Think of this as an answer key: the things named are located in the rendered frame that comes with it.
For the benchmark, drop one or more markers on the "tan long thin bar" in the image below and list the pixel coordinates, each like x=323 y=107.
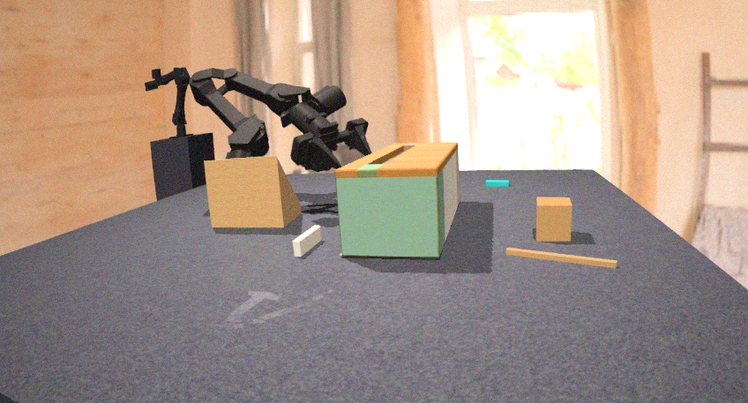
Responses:
x=563 y=258

